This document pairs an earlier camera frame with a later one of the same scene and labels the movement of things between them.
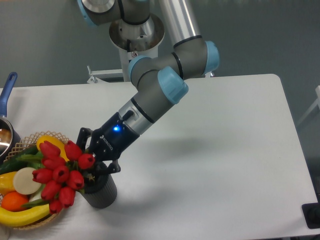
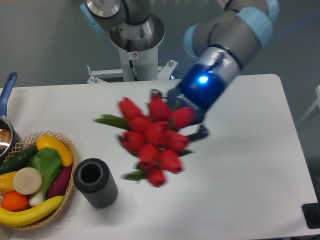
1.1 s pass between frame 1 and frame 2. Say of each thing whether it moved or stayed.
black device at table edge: stayed
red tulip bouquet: moved
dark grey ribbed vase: stayed
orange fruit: stayed
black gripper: moved
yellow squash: stayed
